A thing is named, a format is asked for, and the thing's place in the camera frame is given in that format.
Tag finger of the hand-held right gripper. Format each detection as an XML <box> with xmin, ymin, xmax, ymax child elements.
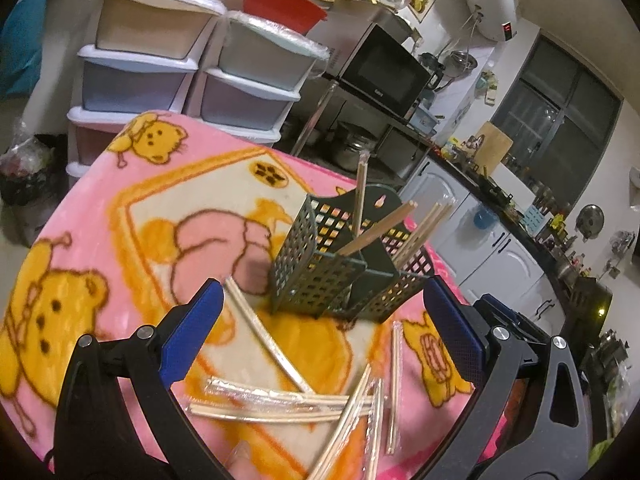
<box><xmin>474</xmin><ymin>294</ymin><xmax>548</xmax><ymax>356</ymax></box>

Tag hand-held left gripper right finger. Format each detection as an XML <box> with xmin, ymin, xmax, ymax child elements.
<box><xmin>423</xmin><ymin>275</ymin><xmax>593</xmax><ymax>480</ymax></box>

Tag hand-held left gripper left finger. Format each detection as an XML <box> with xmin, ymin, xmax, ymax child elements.
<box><xmin>52</xmin><ymin>279</ymin><xmax>236</xmax><ymax>480</ymax></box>

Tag chopstick pair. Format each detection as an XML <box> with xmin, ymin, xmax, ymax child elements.
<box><xmin>354</xmin><ymin>149</ymin><xmax>371</xmax><ymax>233</ymax></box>
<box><xmin>335</xmin><ymin>201</ymin><xmax>418</xmax><ymax>256</ymax></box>
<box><xmin>390</xmin><ymin>203</ymin><xmax>453</xmax><ymax>266</ymax></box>

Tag pile of chopsticks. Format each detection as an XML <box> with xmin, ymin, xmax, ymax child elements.
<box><xmin>187</xmin><ymin>275</ymin><xmax>406</xmax><ymax>480</ymax></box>

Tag green mesh utensil holder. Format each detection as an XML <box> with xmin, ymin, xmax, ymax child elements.
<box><xmin>270</xmin><ymin>183</ymin><xmax>435</xmax><ymax>324</ymax></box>

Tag white kitchen cabinets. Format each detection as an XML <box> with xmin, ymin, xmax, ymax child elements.
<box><xmin>400</xmin><ymin>155</ymin><xmax>566</xmax><ymax>331</ymax></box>

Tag black kitchen countertop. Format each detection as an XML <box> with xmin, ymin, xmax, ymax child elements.
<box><xmin>435</xmin><ymin>145</ymin><xmax>616</xmax><ymax>311</ymax></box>

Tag steel pan lid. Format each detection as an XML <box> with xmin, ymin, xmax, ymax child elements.
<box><xmin>575</xmin><ymin>204</ymin><xmax>605</xmax><ymax>241</ymax></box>

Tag blue cutlery rack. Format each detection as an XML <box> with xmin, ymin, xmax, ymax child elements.
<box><xmin>522</xmin><ymin>205</ymin><xmax>548</xmax><ymax>236</ymax></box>

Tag printed pink blanket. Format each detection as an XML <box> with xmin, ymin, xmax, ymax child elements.
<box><xmin>0</xmin><ymin>110</ymin><xmax>481</xmax><ymax>480</ymax></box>

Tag wooden cutting board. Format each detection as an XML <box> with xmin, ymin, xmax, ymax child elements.
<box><xmin>472</xmin><ymin>121</ymin><xmax>514</xmax><ymax>173</ymax></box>

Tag metal shelf rack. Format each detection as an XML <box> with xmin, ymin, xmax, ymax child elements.
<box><xmin>280</xmin><ymin>72</ymin><xmax>436</xmax><ymax>186</ymax></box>

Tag stacked steel pots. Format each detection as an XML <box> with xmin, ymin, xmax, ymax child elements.
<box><xmin>330</xmin><ymin>120</ymin><xmax>381</xmax><ymax>171</ymax></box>

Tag dark window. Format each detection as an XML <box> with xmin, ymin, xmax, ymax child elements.
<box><xmin>492</xmin><ymin>35</ymin><xmax>623</xmax><ymax>211</ymax></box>

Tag light blue box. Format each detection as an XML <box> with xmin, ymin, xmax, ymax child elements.
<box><xmin>412</xmin><ymin>102</ymin><xmax>438</xmax><ymax>126</ymax></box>

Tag black-lined trash bin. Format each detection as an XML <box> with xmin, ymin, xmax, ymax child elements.
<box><xmin>0</xmin><ymin>132</ymin><xmax>68</xmax><ymax>246</ymax></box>

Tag hanging steel pot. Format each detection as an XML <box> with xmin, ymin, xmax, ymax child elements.
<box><xmin>447</xmin><ymin>50</ymin><xmax>476</xmax><ymax>76</ymax></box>

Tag black microwave oven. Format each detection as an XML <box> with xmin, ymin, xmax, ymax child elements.
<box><xmin>307</xmin><ymin>22</ymin><xmax>432</xmax><ymax>118</ymax></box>

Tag white plastic drawer unit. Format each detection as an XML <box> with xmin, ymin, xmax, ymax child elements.
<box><xmin>187</xmin><ymin>10</ymin><xmax>333</xmax><ymax>148</ymax></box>

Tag stacked plastic drawer units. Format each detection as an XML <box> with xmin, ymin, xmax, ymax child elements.
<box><xmin>67</xmin><ymin>0</ymin><xmax>226</xmax><ymax>176</ymax></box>

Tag blue bag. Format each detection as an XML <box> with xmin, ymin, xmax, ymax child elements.
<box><xmin>0</xmin><ymin>0</ymin><xmax>48</xmax><ymax>101</ymax></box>

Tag red plastic basin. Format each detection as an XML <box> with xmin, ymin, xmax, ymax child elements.
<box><xmin>242</xmin><ymin>0</ymin><xmax>328</xmax><ymax>36</ymax></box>

